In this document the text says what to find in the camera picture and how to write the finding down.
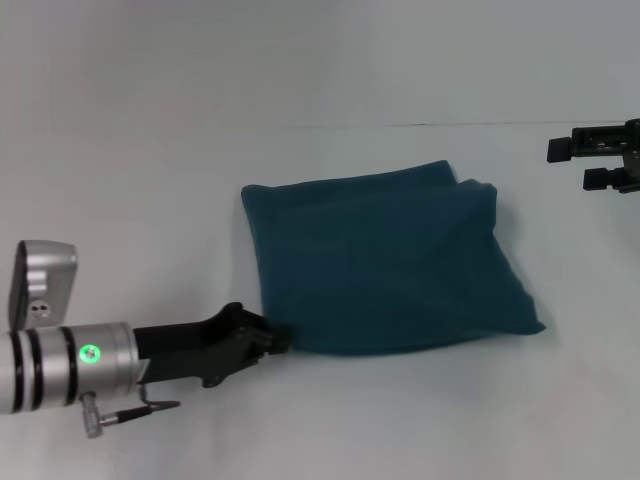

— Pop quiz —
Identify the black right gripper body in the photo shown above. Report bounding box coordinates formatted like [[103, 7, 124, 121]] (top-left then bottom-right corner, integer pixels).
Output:
[[569, 118, 640, 195]]

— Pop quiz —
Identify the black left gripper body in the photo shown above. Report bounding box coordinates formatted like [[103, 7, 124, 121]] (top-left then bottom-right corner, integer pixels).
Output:
[[131, 301, 275, 390]]

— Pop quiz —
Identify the teal blue t-shirt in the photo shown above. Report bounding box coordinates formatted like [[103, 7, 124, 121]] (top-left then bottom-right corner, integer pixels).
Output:
[[240, 159, 548, 359]]

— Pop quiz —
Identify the dark left wrist cable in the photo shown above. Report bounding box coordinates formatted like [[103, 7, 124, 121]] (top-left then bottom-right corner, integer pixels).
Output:
[[81, 384, 182, 440]]

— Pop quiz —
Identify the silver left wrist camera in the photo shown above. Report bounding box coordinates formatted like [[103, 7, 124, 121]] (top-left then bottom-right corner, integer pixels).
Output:
[[6, 240, 79, 332]]

